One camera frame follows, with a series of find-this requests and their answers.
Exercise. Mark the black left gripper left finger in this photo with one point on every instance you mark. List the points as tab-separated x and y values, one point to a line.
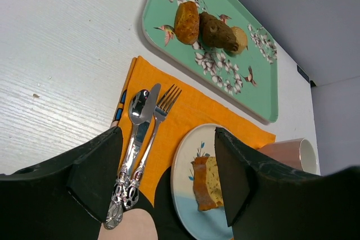
65	197

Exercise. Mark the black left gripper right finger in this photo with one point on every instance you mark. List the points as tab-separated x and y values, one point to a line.
265	199

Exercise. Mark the sliced bread piece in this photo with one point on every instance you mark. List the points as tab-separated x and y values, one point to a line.
206	183

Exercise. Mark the orange-brown bread roll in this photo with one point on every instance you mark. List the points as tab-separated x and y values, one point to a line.
186	24

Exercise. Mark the white blue ceramic plate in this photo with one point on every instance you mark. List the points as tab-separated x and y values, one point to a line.
211	224

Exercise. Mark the pink white ceramic mug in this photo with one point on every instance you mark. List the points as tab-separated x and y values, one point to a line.
296	153

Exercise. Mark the silver fork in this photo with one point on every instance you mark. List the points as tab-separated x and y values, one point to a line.
162	108

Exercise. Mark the orange cartoon placemat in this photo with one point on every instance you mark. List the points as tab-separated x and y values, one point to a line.
154	216

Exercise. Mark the silver table knife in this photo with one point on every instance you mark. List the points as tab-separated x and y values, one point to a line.
142	129

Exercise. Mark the silver spoon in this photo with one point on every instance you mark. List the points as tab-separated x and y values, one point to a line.
137	115

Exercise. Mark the green floral tray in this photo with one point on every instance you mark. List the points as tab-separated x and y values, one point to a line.
250	78

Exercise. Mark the pale round bun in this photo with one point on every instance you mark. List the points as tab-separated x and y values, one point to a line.
241	39

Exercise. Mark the dark brown muffin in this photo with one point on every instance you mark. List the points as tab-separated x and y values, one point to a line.
216	34

